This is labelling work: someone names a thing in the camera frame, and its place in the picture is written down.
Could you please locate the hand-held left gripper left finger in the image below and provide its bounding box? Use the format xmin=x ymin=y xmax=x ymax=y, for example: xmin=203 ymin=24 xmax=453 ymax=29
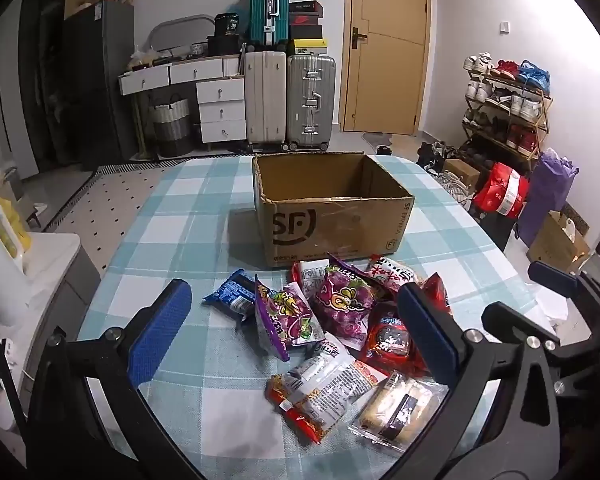
xmin=26 ymin=280 xmax=206 ymax=480

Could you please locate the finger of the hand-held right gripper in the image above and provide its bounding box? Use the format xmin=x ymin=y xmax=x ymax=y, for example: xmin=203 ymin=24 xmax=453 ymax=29
xmin=481 ymin=301 xmax=600 ymax=411
xmin=527 ymin=260 xmax=600 ymax=322

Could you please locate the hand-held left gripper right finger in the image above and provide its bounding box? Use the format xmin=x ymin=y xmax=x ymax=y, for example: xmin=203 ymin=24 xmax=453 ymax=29
xmin=390 ymin=282 xmax=563 ymax=480

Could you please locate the red dark-print snack packet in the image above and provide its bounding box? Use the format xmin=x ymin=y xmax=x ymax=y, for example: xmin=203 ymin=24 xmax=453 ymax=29
xmin=357 ymin=302 xmax=433 ymax=378

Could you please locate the plain red snack packet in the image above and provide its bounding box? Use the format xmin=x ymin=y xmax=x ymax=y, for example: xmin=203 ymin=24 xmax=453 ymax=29
xmin=420 ymin=272 xmax=453 ymax=317

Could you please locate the white red-print snack bag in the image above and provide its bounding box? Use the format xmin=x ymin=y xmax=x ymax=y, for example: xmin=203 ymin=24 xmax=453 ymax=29
xmin=369 ymin=255 xmax=418 ymax=293

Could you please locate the blue snack packet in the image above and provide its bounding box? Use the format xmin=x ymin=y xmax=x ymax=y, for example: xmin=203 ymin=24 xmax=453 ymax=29
xmin=202 ymin=269 xmax=257 ymax=316

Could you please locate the clear bread packet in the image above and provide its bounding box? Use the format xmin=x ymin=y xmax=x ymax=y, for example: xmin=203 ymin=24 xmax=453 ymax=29
xmin=347 ymin=370 xmax=451 ymax=448

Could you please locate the purple-edged candy bag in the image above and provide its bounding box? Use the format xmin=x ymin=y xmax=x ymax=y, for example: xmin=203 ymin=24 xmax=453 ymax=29
xmin=254 ymin=274 xmax=326 ymax=362

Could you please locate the brown cardboard box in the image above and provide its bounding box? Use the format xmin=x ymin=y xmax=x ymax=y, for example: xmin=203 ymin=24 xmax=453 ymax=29
xmin=251 ymin=152 xmax=415 ymax=268

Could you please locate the red yellow snack packet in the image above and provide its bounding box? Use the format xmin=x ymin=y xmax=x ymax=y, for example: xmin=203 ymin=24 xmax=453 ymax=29
xmin=265 ymin=374 xmax=351 ymax=446

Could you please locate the open cardboard carton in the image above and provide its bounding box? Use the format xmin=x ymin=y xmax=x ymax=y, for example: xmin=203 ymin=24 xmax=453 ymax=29
xmin=527 ymin=210 xmax=592 ymax=273

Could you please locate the purple paper bag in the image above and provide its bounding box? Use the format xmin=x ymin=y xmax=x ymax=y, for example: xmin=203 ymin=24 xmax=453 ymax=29
xmin=520 ymin=150 xmax=580 ymax=246

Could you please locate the red shopping bag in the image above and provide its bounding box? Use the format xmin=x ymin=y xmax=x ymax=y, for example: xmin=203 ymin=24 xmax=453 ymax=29
xmin=472 ymin=162 xmax=530 ymax=218

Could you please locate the checked tablecloth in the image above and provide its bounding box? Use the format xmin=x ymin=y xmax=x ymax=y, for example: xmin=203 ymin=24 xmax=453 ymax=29
xmin=77 ymin=152 xmax=546 ymax=480

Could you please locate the white side cabinet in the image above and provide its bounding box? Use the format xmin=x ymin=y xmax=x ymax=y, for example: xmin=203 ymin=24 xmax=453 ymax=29
xmin=0 ymin=232 xmax=101 ymax=441

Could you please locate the small brown shoe box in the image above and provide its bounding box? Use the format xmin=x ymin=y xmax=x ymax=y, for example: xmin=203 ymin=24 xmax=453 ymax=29
xmin=442 ymin=159 xmax=481 ymax=191

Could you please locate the wooden shoe rack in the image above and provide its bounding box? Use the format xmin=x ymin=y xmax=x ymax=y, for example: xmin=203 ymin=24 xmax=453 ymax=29
xmin=460 ymin=70 xmax=553 ymax=171

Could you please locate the pair of red boots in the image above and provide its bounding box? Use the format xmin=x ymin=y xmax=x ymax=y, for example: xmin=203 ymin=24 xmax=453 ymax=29
xmin=505 ymin=125 xmax=538 ymax=153

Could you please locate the dotted patterned rug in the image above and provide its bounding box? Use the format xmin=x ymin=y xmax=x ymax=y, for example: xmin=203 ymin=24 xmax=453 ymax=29
xmin=45 ymin=157 xmax=253 ymax=236

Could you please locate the pile of loose shoes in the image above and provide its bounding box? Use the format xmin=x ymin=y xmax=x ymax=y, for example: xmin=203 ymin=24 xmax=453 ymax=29
xmin=417 ymin=142 xmax=473 ymax=196

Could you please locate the white electric kettle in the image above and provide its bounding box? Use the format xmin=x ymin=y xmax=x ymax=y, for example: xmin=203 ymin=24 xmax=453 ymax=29
xmin=0 ymin=202 xmax=33 ymax=326

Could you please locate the yellow bag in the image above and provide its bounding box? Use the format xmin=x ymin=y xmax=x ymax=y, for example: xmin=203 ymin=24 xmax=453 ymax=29
xmin=0 ymin=195 xmax=33 ymax=253

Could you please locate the pair of blue shoes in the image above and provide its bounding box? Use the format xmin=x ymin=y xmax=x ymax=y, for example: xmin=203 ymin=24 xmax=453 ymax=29
xmin=517 ymin=60 xmax=552 ymax=92

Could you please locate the woven laundry basket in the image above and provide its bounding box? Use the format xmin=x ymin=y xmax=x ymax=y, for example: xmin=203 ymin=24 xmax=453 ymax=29
xmin=150 ymin=97 xmax=193 ymax=158

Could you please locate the pair of white sneakers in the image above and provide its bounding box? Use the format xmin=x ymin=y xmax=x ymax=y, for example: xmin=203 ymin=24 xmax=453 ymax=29
xmin=462 ymin=52 xmax=493 ymax=73

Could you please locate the white drawer desk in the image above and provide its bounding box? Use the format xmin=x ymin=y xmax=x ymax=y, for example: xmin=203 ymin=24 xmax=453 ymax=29
xmin=118 ymin=55 xmax=248 ymax=151

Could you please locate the wooden door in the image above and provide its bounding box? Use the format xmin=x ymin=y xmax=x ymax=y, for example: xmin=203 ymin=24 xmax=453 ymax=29
xmin=342 ymin=0 xmax=431 ymax=136

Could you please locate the dark grey fridge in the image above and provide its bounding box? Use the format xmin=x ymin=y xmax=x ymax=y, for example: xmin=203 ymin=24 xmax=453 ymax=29
xmin=62 ymin=0 xmax=136 ymax=171

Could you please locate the beige suitcase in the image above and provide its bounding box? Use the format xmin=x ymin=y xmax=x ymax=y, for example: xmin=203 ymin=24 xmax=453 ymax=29
xmin=244 ymin=50 xmax=287 ymax=150

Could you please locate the silver suitcase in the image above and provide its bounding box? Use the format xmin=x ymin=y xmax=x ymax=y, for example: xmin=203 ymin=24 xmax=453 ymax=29
xmin=286 ymin=54 xmax=337 ymax=151

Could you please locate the dark wardrobe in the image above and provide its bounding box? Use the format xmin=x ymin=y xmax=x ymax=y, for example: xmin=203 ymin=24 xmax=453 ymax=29
xmin=17 ymin=0 xmax=73 ymax=166

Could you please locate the clear plastic bag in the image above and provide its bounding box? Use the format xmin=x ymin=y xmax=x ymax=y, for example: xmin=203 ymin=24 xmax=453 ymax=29
xmin=127 ymin=45 xmax=161 ymax=71

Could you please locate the black storage case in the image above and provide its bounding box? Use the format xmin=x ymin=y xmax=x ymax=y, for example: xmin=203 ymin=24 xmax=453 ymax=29
xmin=207 ymin=35 xmax=246 ymax=56

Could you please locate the black labelled tub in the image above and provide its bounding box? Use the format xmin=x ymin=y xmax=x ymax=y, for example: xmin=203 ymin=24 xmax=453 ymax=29
xmin=214 ymin=12 xmax=239 ymax=37

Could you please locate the teal suitcase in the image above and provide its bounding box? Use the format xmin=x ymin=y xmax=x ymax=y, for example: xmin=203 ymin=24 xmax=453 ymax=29
xmin=250 ymin=0 xmax=290 ymax=51

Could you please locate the grey arched frame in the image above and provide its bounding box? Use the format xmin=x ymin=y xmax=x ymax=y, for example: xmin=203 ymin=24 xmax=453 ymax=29
xmin=147 ymin=15 xmax=216 ymax=53

